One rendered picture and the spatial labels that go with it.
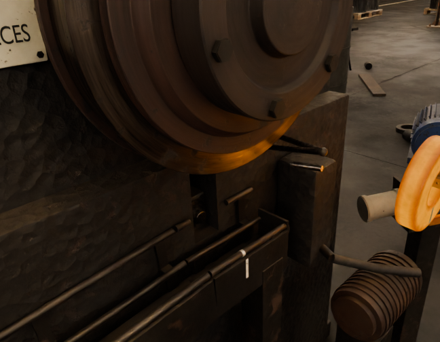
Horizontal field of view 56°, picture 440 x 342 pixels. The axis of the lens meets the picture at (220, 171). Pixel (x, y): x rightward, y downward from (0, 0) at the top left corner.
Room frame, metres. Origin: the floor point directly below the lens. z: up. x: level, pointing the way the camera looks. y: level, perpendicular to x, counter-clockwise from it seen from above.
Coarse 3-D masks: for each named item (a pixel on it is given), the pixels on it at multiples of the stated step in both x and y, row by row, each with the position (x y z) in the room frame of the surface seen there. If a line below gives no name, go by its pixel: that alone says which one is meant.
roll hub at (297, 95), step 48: (192, 0) 0.43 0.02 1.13; (240, 0) 0.47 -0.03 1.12; (288, 0) 0.49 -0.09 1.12; (336, 0) 0.58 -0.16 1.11; (192, 48) 0.44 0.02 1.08; (240, 48) 0.47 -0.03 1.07; (288, 48) 0.50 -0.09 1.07; (336, 48) 0.58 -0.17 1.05; (240, 96) 0.45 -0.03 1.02; (288, 96) 0.51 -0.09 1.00
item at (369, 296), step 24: (384, 264) 0.74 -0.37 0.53; (408, 264) 0.75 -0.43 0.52; (360, 288) 0.67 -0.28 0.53; (384, 288) 0.68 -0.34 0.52; (408, 288) 0.70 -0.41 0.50; (336, 312) 0.67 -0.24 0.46; (360, 312) 0.63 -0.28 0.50; (384, 312) 0.63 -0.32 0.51; (336, 336) 0.70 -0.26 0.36; (360, 336) 0.63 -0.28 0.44; (384, 336) 0.66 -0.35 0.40
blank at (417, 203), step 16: (432, 144) 0.57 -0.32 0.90; (416, 160) 0.55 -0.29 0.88; (432, 160) 0.54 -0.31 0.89; (416, 176) 0.54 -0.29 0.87; (432, 176) 0.54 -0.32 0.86; (400, 192) 0.54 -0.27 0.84; (416, 192) 0.52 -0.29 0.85; (432, 192) 0.60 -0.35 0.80; (400, 208) 0.54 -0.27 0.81; (416, 208) 0.52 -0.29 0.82; (432, 208) 0.57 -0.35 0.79; (400, 224) 0.56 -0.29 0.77; (416, 224) 0.53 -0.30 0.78
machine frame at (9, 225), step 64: (0, 128) 0.50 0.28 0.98; (64, 128) 0.55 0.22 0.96; (320, 128) 0.89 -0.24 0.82; (0, 192) 0.48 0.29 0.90; (64, 192) 0.53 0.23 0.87; (128, 192) 0.55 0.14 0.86; (256, 192) 0.74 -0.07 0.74; (0, 256) 0.42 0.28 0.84; (64, 256) 0.47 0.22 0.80; (0, 320) 0.40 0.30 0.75; (64, 320) 0.45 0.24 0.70; (320, 320) 0.94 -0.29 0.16
